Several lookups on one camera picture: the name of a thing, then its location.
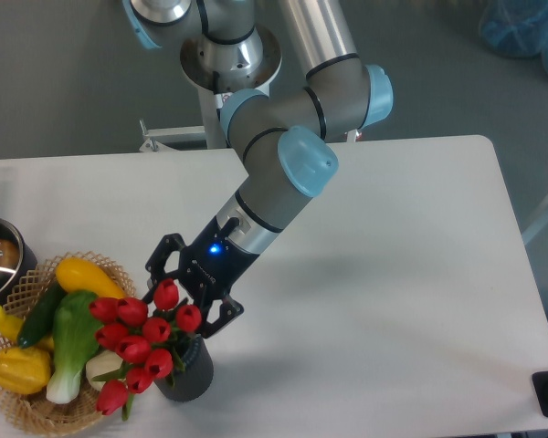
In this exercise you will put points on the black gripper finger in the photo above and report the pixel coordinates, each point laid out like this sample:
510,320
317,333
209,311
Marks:
228,310
156,264

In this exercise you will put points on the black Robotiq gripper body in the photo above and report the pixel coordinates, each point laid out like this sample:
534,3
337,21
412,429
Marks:
211,264

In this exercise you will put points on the red tulip bouquet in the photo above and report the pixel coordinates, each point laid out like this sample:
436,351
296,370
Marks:
150,343

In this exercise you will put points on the dark grey ribbed vase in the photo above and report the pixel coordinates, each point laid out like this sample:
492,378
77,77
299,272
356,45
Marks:
195,380

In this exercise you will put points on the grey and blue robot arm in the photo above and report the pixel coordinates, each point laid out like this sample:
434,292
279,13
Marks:
282,144

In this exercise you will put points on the yellow squash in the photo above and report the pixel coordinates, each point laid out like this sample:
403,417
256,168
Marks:
76,274

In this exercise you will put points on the green bok choy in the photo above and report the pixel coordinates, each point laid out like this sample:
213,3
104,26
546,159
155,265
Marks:
73,333

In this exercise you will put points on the white onion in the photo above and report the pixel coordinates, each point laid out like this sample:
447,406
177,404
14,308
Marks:
104,362

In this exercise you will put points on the green cucumber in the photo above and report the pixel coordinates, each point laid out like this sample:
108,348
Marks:
39,321

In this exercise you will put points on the small yellow gourd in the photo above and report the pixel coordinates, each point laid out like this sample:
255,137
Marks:
10,326

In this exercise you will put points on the yellow bell pepper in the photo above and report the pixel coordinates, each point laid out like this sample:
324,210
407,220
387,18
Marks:
24,371

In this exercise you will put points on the woven wicker basket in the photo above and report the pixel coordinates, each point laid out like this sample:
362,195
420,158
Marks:
33,413

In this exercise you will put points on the blue plastic bag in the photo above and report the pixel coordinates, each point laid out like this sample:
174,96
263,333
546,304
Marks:
517,29

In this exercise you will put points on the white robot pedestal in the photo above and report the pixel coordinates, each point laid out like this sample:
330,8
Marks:
217,71

